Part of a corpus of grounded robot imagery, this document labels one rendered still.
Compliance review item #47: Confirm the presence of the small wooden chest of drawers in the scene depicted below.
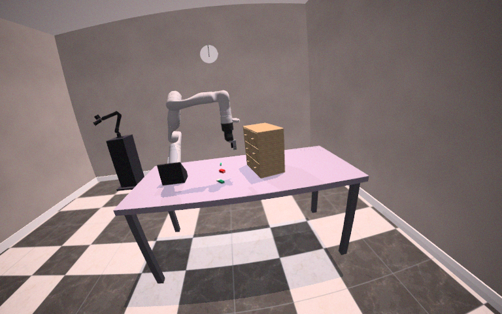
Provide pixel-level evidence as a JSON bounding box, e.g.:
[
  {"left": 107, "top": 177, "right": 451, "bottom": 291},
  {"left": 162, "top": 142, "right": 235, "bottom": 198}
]
[{"left": 243, "top": 124, "right": 285, "bottom": 179}]

